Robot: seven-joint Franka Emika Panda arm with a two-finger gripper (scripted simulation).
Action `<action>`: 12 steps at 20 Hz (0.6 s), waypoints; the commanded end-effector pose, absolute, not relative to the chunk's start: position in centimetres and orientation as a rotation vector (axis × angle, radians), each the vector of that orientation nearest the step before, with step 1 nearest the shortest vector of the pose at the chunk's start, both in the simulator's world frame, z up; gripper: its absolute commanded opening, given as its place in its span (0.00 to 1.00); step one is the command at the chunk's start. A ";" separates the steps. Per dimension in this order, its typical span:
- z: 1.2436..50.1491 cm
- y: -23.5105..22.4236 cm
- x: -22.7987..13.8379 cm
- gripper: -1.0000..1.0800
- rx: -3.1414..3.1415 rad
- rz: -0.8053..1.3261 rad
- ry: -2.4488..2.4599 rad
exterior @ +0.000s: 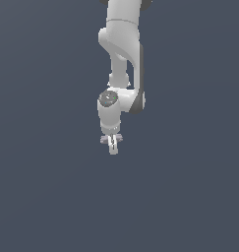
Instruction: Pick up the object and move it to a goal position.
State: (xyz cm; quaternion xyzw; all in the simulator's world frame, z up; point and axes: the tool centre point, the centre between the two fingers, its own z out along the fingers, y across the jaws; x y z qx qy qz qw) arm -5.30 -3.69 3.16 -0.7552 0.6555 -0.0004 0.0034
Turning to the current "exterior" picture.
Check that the pale grey gripper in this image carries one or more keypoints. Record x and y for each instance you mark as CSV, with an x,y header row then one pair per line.
x,y
105,139

